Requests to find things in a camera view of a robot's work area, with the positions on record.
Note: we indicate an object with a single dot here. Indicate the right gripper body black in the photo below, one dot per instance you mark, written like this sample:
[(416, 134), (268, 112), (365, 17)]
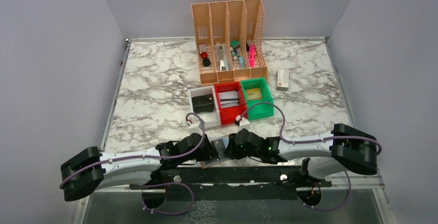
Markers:
[(238, 152)]

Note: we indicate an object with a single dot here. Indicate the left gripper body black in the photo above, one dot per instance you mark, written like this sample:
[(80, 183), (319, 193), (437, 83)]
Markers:
[(203, 154)]

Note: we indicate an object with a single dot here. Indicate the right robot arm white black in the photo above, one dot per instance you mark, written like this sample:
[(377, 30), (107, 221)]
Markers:
[(342, 149)]

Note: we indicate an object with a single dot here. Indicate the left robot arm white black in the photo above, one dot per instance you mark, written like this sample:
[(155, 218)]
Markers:
[(91, 169)]

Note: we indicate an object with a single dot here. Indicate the black card stack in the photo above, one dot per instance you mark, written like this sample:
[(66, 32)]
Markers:
[(203, 103)]

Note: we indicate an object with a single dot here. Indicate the white card stack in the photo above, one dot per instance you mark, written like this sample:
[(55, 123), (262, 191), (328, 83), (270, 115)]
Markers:
[(228, 99)]

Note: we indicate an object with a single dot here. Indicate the gold card stack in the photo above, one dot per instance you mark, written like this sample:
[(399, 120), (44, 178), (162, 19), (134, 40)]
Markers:
[(253, 94)]

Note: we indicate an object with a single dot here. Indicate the red plastic bin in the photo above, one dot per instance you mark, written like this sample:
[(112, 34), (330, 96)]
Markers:
[(228, 115)]

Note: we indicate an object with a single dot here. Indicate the white plastic bin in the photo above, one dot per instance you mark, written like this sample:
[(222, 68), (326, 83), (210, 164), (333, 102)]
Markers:
[(211, 119)]

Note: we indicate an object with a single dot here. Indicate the green plastic bin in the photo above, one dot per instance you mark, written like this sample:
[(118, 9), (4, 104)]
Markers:
[(262, 110)]

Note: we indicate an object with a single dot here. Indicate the blue white marker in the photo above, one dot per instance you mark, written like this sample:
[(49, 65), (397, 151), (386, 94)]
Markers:
[(241, 62)]

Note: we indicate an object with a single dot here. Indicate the white red small box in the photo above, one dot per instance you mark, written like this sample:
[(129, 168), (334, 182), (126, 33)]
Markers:
[(282, 79)]

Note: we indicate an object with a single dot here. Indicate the red black small object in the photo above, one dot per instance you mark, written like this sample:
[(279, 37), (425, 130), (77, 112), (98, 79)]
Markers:
[(205, 59)]

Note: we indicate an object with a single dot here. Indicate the pink highlighter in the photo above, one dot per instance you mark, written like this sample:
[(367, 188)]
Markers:
[(251, 54)]

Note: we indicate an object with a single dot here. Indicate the teal capped marker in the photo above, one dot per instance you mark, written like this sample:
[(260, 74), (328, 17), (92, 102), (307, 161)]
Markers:
[(234, 44)]

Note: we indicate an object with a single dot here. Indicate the peach desk file organizer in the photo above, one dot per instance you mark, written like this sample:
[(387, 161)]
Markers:
[(215, 25)]

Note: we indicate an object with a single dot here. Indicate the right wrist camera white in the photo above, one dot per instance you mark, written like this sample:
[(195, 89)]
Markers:
[(243, 124)]

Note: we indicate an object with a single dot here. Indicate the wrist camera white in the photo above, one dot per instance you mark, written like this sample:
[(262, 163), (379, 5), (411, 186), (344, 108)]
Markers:
[(243, 124), (196, 127)]

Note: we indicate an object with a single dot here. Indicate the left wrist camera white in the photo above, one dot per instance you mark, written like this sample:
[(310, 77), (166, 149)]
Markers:
[(196, 127)]

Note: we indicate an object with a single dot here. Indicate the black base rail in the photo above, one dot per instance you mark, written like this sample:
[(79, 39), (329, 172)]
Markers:
[(228, 183)]

